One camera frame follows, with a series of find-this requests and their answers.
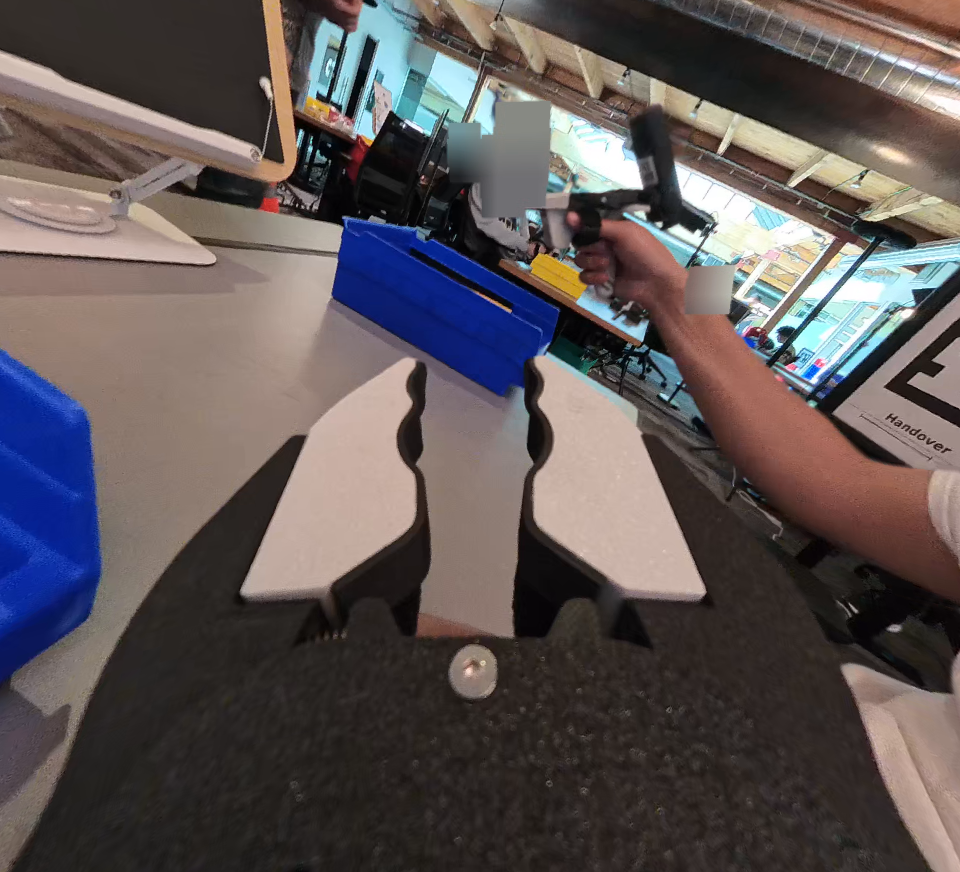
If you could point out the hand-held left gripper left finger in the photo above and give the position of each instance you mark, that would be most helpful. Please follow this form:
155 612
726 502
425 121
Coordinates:
337 505

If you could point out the person's right forearm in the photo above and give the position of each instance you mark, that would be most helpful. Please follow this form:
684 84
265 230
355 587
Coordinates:
787 452

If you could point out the black rectangular duct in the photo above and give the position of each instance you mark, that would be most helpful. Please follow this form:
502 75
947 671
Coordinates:
675 40

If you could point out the black floor lamp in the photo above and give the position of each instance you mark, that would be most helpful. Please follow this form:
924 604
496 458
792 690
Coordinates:
885 233

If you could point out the yellow storage bin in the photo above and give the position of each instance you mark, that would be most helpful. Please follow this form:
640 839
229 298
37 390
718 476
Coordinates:
559 276

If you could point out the person's right hand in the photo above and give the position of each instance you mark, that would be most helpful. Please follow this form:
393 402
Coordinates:
637 265

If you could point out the wood edged work table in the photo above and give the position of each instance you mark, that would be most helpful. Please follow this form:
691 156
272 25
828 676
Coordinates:
600 310

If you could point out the black office chair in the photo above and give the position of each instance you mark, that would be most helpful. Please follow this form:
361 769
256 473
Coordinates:
397 167

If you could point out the blue bin with marker label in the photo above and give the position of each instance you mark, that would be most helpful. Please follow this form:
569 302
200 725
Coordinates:
37 512

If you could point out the wood edged black board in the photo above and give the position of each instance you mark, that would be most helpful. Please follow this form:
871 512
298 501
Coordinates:
127 10

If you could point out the black framed marker sign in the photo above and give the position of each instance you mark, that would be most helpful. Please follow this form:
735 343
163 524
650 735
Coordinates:
900 392

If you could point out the unlabelled blue bin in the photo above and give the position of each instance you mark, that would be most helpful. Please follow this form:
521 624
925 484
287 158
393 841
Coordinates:
420 310

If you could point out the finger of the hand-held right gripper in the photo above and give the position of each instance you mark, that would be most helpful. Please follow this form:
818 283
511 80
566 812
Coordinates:
556 220

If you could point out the yellow snack packets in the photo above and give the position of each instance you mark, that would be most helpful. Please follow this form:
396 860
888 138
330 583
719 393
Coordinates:
319 107

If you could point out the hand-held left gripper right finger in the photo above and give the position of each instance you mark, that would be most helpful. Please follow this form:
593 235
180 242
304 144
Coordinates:
607 505

